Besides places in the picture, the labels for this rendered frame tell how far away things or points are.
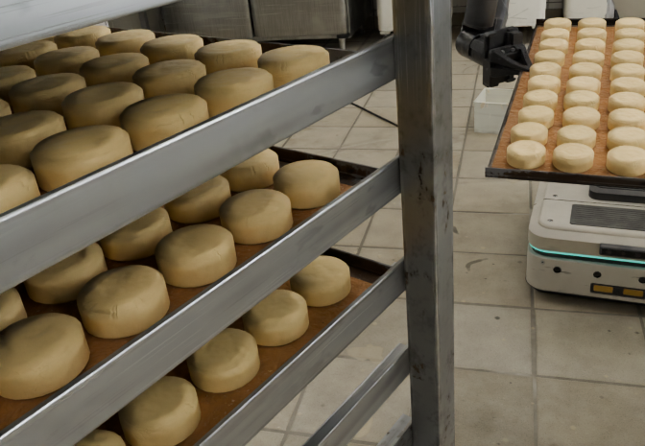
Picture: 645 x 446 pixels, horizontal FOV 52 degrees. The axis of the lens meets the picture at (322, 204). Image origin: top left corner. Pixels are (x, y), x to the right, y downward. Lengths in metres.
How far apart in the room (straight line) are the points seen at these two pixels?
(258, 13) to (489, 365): 3.53
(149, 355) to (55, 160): 0.11
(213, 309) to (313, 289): 0.17
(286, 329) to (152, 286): 0.14
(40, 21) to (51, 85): 0.20
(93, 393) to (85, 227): 0.08
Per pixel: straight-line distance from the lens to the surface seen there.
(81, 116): 0.43
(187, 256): 0.41
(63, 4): 0.29
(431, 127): 0.47
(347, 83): 0.43
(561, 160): 0.91
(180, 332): 0.37
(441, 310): 0.56
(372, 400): 0.57
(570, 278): 2.11
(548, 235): 2.05
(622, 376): 1.96
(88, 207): 0.31
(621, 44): 1.28
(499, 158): 0.94
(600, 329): 2.10
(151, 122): 0.38
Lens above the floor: 1.27
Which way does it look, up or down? 27 degrees down
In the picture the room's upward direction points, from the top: 6 degrees counter-clockwise
